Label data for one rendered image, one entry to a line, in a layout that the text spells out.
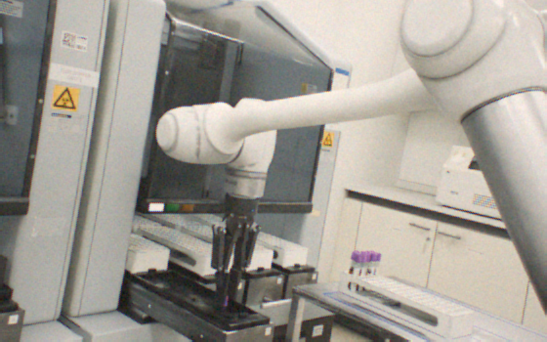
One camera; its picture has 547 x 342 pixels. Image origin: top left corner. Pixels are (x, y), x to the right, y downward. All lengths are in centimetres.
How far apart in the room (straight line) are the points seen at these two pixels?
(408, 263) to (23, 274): 268
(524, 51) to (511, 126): 9
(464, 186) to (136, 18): 250
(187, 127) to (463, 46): 54
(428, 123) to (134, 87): 320
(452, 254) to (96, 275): 247
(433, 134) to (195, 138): 330
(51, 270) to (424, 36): 88
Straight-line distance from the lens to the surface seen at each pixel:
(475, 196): 346
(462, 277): 350
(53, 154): 125
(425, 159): 429
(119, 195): 134
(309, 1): 341
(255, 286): 157
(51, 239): 129
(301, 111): 105
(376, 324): 137
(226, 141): 110
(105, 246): 136
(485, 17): 76
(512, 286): 340
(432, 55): 75
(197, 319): 124
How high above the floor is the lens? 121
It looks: 3 degrees down
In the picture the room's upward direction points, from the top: 10 degrees clockwise
